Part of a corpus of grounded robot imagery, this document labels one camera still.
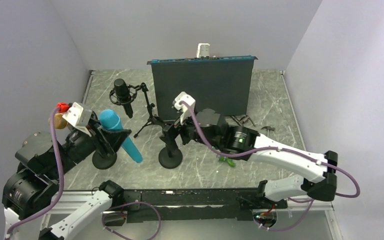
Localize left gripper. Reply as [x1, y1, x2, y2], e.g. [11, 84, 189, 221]
[49, 115, 133, 178]

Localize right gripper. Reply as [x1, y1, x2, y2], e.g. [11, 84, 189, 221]
[159, 107, 222, 152]

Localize blue handheld microphone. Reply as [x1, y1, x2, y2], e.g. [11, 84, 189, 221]
[98, 109, 143, 164]

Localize black round base mic stand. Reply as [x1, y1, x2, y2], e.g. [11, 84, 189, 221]
[158, 140, 183, 169]

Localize black tripod shock mount stand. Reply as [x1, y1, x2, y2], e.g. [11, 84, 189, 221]
[108, 82, 170, 139]

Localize black condenser microphone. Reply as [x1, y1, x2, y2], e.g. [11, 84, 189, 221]
[113, 78, 133, 119]

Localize gold handheld microphone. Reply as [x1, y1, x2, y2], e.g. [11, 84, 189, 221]
[53, 113, 68, 130]

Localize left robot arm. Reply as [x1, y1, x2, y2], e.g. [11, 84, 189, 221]
[2, 113, 131, 240]

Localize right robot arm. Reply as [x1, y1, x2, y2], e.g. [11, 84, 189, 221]
[158, 108, 338, 208]

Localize left round base mic stand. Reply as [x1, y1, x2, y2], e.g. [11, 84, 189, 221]
[92, 150, 118, 170]

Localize green spray nozzle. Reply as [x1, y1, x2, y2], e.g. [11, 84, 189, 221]
[218, 156, 236, 168]

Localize dark grey upright panel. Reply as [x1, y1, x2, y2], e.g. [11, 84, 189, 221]
[147, 55, 257, 121]

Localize metal locking pliers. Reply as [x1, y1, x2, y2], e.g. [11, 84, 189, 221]
[229, 115, 256, 127]

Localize white device behind panel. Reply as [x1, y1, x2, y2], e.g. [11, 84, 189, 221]
[196, 43, 211, 58]

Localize small black hammer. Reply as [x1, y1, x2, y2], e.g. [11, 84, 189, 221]
[261, 125, 276, 133]

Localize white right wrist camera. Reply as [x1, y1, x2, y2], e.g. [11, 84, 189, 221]
[173, 91, 196, 125]

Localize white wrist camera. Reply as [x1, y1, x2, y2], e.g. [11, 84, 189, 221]
[63, 102, 93, 137]
[173, 91, 196, 125]

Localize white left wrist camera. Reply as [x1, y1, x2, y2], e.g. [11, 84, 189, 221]
[63, 102, 93, 137]

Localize black front rail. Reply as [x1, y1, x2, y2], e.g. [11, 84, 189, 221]
[122, 188, 288, 223]

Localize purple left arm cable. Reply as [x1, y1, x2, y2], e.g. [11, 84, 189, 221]
[4, 107, 65, 237]

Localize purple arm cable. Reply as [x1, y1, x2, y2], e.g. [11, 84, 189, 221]
[178, 100, 361, 233]
[4, 107, 65, 237]

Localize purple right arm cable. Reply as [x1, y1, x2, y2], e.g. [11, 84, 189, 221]
[178, 100, 361, 233]

